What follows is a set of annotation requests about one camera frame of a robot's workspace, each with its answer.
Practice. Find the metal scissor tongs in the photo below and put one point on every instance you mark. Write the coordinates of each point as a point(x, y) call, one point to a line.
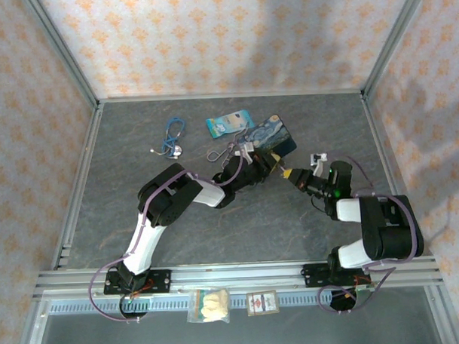
point(240, 132)

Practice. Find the aluminium side table rail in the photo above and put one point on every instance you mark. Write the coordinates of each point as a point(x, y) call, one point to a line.
point(82, 166)
point(375, 136)

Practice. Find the blue stethoscope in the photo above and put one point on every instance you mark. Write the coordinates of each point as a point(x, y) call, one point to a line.
point(178, 150)

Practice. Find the aluminium rear table rail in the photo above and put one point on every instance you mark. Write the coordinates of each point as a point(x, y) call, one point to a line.
point(230, 95)

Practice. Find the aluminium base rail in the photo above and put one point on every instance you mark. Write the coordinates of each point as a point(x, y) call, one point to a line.
point(237, 277)

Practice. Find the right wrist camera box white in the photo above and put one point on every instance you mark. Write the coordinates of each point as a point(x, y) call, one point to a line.
point(316, 160)

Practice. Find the playing card box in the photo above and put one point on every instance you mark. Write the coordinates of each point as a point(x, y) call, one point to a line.
point(261, 303)

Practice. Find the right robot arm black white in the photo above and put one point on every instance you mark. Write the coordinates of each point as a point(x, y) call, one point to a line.
point(386, 227)

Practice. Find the aluminium corner post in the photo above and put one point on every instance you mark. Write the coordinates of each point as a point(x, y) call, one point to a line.
point(59, 49)
point(394, 34)

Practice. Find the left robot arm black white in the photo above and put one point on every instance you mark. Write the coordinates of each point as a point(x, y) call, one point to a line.
point(166, 197)

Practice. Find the clear bag of crackers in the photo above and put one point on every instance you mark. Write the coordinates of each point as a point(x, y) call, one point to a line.
point(213, 306)

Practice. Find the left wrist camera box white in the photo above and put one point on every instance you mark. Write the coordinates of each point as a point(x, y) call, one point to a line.
point(247, 146)

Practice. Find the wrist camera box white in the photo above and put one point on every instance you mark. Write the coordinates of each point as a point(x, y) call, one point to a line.
point(316, 160)
point(247, 146)

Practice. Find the starry night print box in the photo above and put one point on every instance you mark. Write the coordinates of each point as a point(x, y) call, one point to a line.
point(269, 133)

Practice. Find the blue wet wipes packet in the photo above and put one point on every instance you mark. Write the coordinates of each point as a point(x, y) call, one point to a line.
point(228, 123)

